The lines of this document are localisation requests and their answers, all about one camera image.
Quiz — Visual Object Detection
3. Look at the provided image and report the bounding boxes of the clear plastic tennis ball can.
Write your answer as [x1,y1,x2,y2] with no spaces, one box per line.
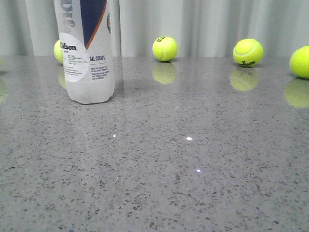
[54,0,115,104]

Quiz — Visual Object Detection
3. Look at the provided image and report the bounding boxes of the yellow tennis ball centre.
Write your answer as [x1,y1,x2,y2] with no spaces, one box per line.
[153,36,178,62]

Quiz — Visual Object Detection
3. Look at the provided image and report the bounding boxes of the yellow tennis ball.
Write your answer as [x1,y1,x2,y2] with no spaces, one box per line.
[153,36,178,62]
[290,45,309,79]

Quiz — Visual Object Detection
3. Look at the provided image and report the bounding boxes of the yellow tennis ball number five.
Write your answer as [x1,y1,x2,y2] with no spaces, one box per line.
[232,39,264,67]

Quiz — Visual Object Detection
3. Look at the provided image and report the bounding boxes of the yellow tennis ball Roland Garros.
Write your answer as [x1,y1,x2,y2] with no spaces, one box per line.
[53,40,63,64]

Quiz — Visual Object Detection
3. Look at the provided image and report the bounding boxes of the yellow tennis ball far right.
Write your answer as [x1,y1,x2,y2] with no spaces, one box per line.
[290,45,309,79]

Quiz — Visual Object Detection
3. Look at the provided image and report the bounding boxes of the white pleated curtain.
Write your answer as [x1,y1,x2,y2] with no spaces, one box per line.
[0,0,309,57]

